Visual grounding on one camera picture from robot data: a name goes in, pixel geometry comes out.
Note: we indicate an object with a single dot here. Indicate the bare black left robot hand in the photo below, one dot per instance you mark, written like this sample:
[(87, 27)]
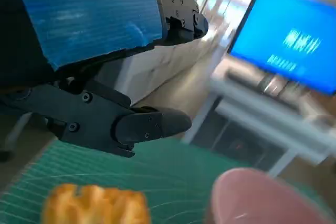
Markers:
[(86, 16)]

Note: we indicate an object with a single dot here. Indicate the long braided toy bread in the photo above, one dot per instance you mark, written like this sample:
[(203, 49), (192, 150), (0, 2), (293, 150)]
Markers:
[(97, 205)]

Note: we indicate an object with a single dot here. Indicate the pink bowl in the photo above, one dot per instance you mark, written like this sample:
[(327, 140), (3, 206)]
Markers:
[(257, 197)]

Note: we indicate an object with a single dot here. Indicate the narrow white vented cabinet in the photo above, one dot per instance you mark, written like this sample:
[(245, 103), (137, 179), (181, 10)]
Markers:
[(157, 69)]

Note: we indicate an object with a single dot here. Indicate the green cutting mat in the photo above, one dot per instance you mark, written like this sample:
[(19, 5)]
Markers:
[(162, 166)]

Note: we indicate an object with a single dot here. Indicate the wide white vented cabinet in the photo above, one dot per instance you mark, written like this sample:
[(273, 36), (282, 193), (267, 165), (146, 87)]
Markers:
[(236, 134)]

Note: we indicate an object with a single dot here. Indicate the blue monitor screen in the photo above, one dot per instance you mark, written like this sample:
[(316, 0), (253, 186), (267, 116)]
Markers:
[(283, 24)]

